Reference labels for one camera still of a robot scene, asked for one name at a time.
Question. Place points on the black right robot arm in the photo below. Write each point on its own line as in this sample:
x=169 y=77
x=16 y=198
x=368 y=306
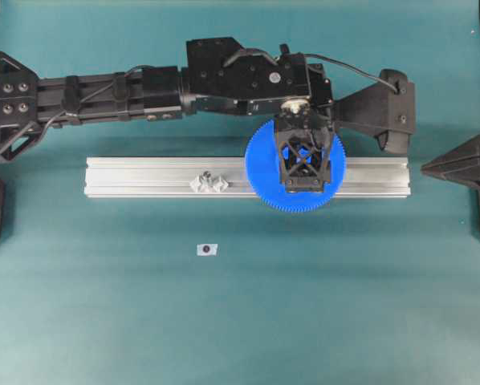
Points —
x=460 y=165

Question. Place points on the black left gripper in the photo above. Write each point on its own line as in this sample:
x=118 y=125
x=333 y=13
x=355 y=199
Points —
x=224 y=77

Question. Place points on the silver aluminium extrusion rail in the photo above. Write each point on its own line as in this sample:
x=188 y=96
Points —
x=366 y=177

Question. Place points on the clear short shaft mount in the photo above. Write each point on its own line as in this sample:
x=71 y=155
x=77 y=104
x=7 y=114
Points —
x=206 y=183

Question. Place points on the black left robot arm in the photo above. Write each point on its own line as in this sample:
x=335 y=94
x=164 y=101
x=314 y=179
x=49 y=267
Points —
x=29 y=105

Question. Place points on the large blue plastic gear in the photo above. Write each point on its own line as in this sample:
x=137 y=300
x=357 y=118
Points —
x=262 y=171

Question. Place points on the white sticker with black dot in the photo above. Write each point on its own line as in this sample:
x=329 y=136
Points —
x=207 y=249

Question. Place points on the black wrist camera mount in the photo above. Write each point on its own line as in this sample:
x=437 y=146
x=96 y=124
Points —
x=387 y=116

